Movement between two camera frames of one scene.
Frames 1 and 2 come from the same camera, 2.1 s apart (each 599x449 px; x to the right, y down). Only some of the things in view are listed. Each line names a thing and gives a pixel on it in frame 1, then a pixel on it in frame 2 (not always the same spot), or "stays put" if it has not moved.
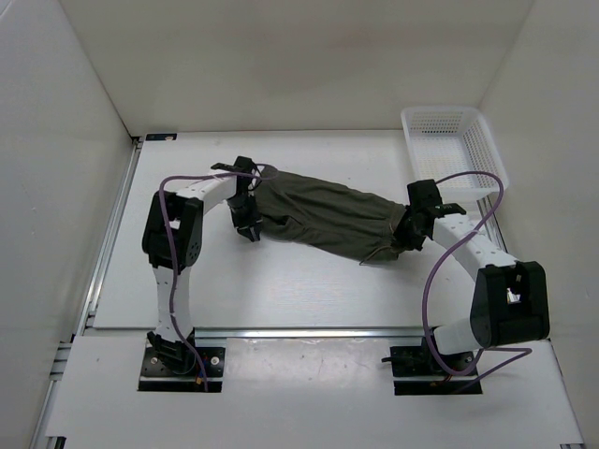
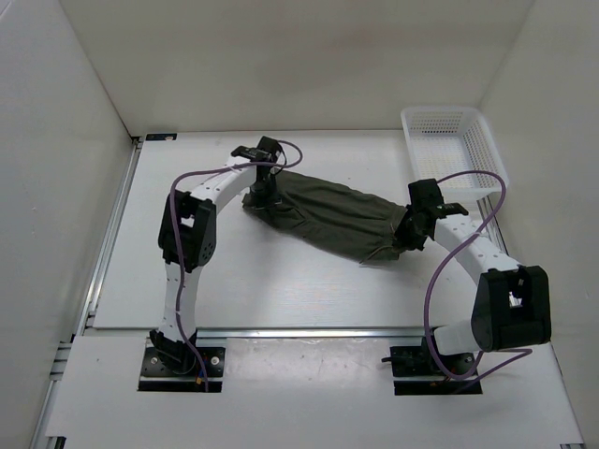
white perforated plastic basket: x=445 y=141 stays put
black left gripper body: x=243 y=210 -> x=263 y=195
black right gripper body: x=406 y=233 stays put
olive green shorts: x=333 y=218 stays put
